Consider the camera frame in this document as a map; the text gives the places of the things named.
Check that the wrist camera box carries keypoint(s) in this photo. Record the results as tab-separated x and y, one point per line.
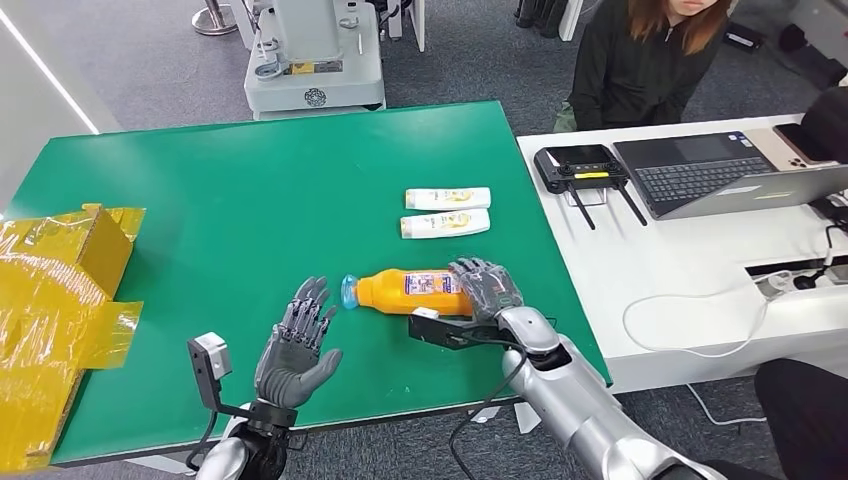
437	331
212	358

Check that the person's leg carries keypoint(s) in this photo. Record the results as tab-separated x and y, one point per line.
805	417

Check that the orange bottle with clear cap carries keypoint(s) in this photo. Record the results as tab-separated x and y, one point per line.
387	295

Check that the white power strip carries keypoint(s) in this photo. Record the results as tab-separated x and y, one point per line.
774	285

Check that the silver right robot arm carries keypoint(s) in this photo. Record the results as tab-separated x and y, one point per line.
570	404

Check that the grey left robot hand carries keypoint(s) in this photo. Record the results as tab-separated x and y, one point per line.
291	374

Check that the gold smartphone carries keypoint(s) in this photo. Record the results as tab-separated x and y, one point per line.
772	149

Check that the white machine base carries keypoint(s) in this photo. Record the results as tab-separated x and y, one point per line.
311	83

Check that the person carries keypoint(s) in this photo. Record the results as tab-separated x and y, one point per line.
623	73

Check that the metal stanchion base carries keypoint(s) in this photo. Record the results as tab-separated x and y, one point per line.
213	20

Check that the black remote controller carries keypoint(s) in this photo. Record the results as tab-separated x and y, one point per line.
576	166

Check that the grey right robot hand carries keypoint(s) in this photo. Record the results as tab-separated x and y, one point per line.
490	288

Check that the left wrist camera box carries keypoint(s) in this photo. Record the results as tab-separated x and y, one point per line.
212	358

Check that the white shampoo bottle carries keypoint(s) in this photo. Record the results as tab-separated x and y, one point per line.
430	199
430	225

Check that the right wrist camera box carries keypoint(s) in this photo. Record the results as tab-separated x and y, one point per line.
437	331

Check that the white furniture leg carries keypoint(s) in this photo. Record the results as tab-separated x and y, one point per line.
570	18

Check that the grey laptop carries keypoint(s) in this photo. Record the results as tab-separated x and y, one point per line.
702	175

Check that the white table foot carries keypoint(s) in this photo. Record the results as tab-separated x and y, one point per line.
526	420
484	415

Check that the yellow cardboard box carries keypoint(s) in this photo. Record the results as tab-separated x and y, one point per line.
46	311

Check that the white furniture panel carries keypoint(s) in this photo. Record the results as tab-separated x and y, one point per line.
416	23

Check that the person's head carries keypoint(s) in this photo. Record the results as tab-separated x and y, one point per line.
828	122

